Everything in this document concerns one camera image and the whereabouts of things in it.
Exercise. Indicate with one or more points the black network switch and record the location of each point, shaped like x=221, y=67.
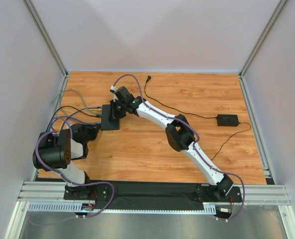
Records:
x=107, y=125

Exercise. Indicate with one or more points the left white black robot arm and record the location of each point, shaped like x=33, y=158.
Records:
x=56, y=151

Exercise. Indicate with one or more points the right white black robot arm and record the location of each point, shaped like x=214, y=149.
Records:
x=180, y=136

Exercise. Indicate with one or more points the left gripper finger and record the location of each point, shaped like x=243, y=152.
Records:
x=93, y=128
x=91, y=136

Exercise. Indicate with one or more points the black power adapter brick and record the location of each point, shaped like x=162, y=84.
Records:
x=227, y=120

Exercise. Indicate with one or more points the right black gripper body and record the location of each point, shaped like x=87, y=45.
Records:
x=115, y=112

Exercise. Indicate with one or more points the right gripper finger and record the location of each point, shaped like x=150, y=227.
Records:
x=113, y=112
x=119, y=115

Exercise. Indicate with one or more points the slotted cable duct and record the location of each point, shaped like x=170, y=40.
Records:
x=79, y=207

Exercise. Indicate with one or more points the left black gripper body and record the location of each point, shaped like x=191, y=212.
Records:
x=93, y=129

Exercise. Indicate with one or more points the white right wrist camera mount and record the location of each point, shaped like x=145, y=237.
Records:
x=112, y=90

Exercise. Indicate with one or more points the aluminium frame post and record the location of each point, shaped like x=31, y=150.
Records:
x=263, y=36
x=45, y=36

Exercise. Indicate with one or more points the left aluminium frame post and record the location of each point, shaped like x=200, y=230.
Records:
x=45, y=36

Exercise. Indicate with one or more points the right aluminium frame post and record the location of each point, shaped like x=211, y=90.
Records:
x=263, y=36

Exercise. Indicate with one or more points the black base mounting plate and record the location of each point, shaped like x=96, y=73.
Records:
x=159, y=195

